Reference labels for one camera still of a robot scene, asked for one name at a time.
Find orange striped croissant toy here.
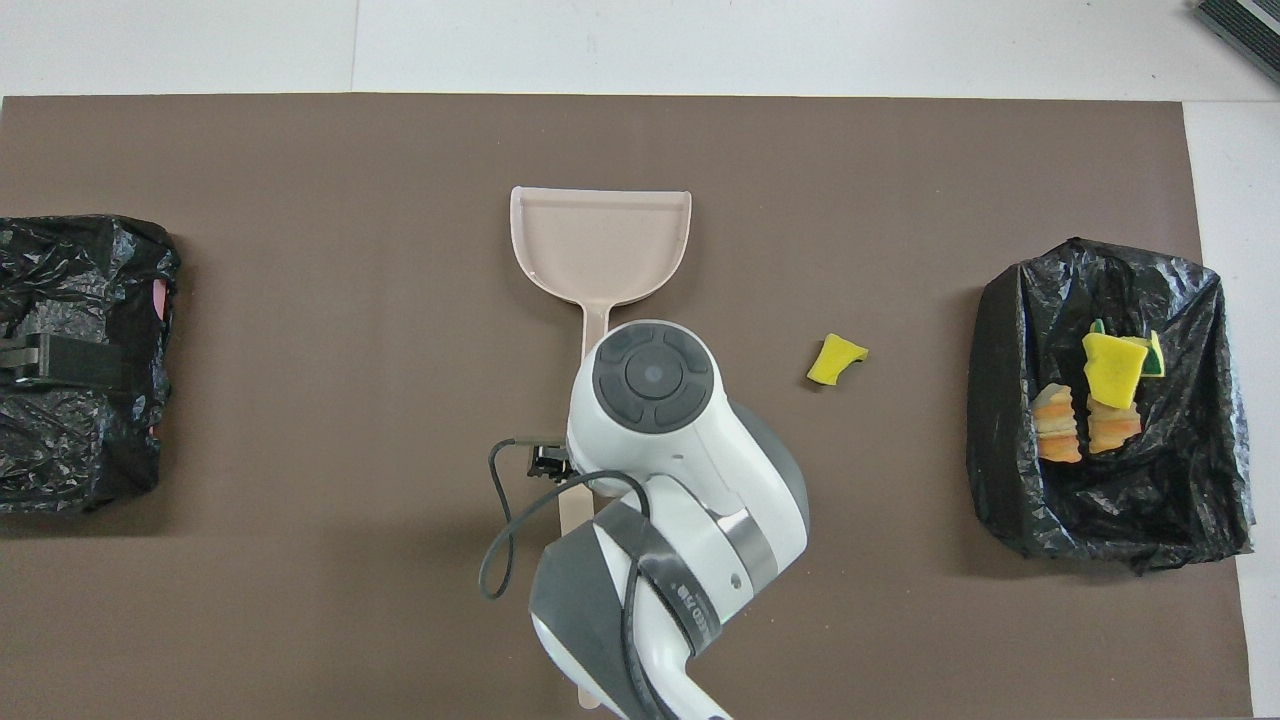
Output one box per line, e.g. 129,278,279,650
1032,384,1084,465

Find black bagged trash bin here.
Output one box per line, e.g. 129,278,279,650
966,237,1256,575

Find beige plastic dustpan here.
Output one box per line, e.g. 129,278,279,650
510,186,693,366

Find dark ribbed vent grille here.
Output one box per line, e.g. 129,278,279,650
1193,0,1280,59

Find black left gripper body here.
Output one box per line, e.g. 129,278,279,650
0,335,105,393

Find brown table mat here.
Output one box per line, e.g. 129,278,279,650
0,94,1254,720

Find beige hand brush black bristles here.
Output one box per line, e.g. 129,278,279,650
556,476,604,710

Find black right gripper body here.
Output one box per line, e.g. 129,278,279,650
527,440,573,483

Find yellow green scouring sponge piece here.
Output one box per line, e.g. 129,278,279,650
1090,318,1167,380
1082,332,1150,410
806,333,870,388

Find pale tan bread chunk toy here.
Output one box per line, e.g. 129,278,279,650
1086,393,1143,455

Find black bagged bin pink spot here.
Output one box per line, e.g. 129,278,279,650
0,214,183,516

